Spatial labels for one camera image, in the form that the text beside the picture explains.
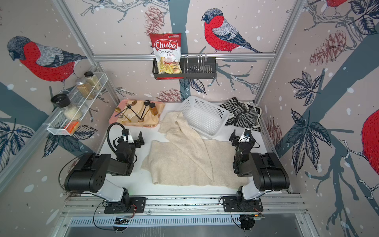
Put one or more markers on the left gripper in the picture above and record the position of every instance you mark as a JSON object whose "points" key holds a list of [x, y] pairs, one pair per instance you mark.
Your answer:
{"points": [[141, 142]]}

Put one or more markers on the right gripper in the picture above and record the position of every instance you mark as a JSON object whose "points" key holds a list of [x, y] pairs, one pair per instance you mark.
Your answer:
{"points": [[236, 139]]}

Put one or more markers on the white plastic basket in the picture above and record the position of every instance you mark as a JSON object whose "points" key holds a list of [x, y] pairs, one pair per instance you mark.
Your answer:
{"points": [[205, 117]]}

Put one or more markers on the beige knitted scarf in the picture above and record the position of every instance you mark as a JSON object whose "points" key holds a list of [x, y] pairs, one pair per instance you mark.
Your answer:
{"points": [[188, 160]]}

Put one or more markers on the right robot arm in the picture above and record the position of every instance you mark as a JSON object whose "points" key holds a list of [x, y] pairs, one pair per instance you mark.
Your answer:
{"points": [[267, 172]]}

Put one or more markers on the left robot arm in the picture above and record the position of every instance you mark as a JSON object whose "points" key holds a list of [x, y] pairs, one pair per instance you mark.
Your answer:
{"points": [[89, 174]]}

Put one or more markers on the black white patterned scarf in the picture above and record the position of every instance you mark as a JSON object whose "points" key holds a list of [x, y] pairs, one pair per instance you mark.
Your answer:
{"points": [[243, 114]]}

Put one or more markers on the pink tray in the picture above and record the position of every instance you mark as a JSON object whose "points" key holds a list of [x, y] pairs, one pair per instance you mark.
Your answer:
{"points": [[114, 117]]}

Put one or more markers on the beige cloth on tray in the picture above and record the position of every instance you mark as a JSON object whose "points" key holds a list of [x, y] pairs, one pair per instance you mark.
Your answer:
{"points": [[148, 117]]}

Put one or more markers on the small amber spice bottle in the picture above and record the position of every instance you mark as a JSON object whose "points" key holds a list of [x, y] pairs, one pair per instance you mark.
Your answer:
{"points": [[153, 109]]}

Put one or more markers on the black gold fork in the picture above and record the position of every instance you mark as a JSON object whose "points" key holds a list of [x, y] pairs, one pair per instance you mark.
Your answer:
{"points": [[130, 107]]}

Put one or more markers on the black ladle spoon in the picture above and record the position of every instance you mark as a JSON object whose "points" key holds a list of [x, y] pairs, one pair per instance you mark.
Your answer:
{"points": [[146, 104]]}

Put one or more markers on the gold spoon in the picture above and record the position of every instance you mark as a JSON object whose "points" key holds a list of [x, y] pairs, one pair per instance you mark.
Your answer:
{"points": [[121, 114]]}

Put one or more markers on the small orange box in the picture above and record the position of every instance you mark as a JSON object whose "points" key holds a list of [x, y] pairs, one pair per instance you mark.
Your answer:
{"points": [[72, 127]]}

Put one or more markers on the large jar black lid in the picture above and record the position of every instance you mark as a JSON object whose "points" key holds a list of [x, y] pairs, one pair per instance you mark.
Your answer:
{"points": [[70, 111]]}

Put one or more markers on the spice jar silver lid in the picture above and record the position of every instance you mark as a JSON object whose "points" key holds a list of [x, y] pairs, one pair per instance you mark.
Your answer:
{"points": [[85, 89]]}

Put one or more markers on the spice jar black lid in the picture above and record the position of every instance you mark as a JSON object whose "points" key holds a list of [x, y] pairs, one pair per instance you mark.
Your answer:
{"points": [[93, 80]]}

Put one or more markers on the red cassava chips bag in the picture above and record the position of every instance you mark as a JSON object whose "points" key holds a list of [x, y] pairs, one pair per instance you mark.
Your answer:
{"points": [[167, 51]]}

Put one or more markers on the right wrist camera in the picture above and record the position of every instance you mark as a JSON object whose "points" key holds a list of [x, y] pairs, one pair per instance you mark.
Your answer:
{"points": [[246, 135]]}

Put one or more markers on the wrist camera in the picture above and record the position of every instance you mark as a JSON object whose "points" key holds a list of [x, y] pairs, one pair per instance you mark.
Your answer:
{"points": [[246, 135], [126, 136]]}

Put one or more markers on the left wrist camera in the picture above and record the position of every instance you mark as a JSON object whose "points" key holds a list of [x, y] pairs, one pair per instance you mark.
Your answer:
{"points": [[126, 136]]}

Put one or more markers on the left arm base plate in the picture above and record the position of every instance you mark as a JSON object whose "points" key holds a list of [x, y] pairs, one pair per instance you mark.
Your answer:
{"points": [[134, 205]]}

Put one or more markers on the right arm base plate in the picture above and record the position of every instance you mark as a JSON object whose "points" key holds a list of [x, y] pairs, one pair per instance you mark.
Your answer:
{"points": [[231, 204]]}

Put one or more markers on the white wire wall shelf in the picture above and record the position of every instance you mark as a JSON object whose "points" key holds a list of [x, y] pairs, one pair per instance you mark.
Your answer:
{"points": [[57, 124]]}

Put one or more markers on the black wire wall basket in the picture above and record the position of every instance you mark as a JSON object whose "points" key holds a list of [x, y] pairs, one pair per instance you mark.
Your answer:
{"points": [[191, 68]]}

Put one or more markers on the aluminium front rail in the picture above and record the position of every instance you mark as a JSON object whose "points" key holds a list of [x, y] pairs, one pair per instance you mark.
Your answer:
{"points": [[273, 203]]}

